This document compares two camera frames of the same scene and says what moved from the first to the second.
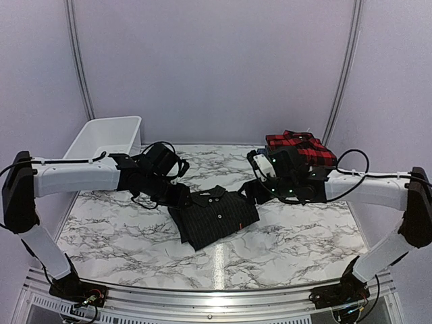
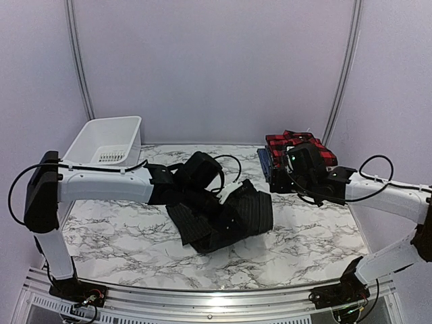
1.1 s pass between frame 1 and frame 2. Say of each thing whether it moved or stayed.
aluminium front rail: stayed
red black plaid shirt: stayed
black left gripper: moved
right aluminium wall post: stayed
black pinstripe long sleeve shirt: moved
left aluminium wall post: stayed
